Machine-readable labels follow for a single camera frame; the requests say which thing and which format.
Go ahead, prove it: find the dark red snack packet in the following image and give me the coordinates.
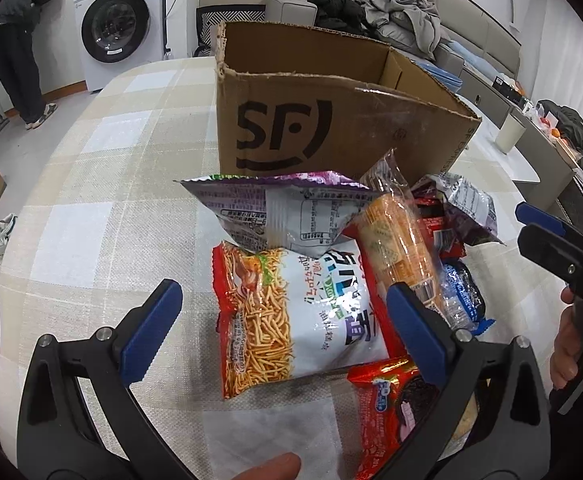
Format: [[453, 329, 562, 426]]
[[411, 185, 467, 261]]

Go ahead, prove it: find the white washing machine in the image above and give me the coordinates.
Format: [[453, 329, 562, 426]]
[[74, 0, 170, 93]]

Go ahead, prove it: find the white green bag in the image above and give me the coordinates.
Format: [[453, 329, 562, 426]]
[[0, 212, 20, 249]]

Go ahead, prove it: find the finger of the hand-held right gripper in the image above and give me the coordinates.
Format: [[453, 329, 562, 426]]
[[515, 201, 583, 249], [518, 224, 583, 301]]

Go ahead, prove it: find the beige checkered tablecloth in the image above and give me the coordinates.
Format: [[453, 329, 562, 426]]
[[0, 55, 572, 480]]

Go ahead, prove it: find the crumpled silver purple snack bag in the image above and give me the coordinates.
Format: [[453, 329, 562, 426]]
[[421, 172, 506, 246]]

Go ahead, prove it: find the white cup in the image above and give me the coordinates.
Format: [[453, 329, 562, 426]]
[[495, 112, 526, 153]]

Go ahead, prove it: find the grey sofa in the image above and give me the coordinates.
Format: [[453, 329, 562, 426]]
[[266, 0, 522, 126]]

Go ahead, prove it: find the light blue cushion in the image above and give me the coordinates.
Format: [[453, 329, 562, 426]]
[[411, 57, 465, 96]]

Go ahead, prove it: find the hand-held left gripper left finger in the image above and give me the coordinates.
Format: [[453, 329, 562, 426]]
[[16, 279, 192, 480]]

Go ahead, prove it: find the grey clothing pile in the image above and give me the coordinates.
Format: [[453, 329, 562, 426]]
[[364, 0, 452, 61]]

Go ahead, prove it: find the dark green jacket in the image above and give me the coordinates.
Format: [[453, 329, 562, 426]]
[[539, 100, 583, 186]]

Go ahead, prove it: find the brown cardboard box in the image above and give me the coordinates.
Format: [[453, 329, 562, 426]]
[[215, 21, 482, 187]]

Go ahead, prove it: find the large purple snack bag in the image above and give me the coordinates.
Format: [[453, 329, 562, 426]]
[[180, 170, 387, 252]]

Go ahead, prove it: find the red cookie packet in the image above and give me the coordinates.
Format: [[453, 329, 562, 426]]
[[346, 355, 452, 480]]

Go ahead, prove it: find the black white patterned rug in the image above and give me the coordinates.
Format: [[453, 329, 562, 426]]
[[194, 5, 267, 58]]

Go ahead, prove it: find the red white noodle snack bag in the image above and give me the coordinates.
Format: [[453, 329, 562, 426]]
[[212, 240, 397, 401]]

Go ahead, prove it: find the black jacket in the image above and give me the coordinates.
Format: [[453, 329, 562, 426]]
[[309, 0, 372, 36]]

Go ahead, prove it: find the blue cookie packet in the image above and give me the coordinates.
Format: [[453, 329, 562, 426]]
[[439, 257, 495, 336]]

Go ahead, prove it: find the person's left hand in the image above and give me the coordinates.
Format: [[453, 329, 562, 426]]
[[236, 452, 302, 480]]

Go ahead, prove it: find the orange cracker packet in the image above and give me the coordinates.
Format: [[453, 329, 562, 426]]
[[344, 149, 452, 313]]

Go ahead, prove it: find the person's right hand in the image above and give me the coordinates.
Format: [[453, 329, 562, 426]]
[[550, 285, 580, 391]]

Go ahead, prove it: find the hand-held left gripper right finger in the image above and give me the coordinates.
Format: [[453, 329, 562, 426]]
[[371, 282, 552, 480]]

